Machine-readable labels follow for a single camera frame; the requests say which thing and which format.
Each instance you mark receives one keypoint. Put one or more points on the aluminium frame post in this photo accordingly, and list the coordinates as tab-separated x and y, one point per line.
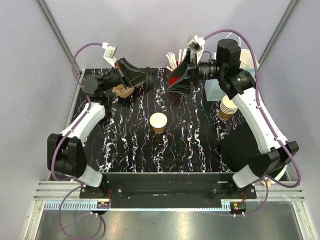
44	8
292	5

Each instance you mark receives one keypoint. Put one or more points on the aluminium frame post left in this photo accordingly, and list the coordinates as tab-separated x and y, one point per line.
44	8

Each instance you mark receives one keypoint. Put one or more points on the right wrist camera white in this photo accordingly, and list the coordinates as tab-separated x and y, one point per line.
197	43

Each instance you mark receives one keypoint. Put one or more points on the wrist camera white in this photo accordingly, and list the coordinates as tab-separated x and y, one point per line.
109	53
197	43

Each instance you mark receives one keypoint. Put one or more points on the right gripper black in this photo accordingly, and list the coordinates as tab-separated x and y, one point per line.
183	86

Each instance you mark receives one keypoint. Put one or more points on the aluminium frame post right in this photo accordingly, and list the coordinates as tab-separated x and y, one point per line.
292	5

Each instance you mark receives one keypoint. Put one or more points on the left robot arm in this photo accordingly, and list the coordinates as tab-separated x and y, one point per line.
66	158

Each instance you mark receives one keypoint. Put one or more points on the white wrapped straws bundle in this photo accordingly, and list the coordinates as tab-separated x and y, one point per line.
174	61

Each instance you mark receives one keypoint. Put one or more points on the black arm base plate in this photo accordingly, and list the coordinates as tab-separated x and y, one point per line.
167	183

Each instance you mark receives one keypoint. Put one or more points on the single paper cup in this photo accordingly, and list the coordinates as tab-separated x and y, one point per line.
158	121

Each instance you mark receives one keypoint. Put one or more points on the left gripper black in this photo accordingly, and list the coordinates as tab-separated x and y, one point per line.
136	76

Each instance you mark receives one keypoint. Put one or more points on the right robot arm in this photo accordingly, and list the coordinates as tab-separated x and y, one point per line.
264	129

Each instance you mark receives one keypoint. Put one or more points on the aluminium rail front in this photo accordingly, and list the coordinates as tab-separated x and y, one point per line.
67	196

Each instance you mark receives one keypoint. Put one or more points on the black cloth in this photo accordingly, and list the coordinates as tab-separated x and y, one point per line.
240	149

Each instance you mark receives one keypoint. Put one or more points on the stack of paper cups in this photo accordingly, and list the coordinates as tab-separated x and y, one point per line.
227	108

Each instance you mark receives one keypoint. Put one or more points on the red straw cup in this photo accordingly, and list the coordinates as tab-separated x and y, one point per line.
172	80

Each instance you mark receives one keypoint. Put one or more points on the stack of cardboard cup carriers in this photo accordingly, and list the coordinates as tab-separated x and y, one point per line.
123	92

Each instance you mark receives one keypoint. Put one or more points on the light blue paper bag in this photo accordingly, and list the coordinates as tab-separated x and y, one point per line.
215	90

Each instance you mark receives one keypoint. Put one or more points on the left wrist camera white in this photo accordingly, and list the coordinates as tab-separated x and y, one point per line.
109	53

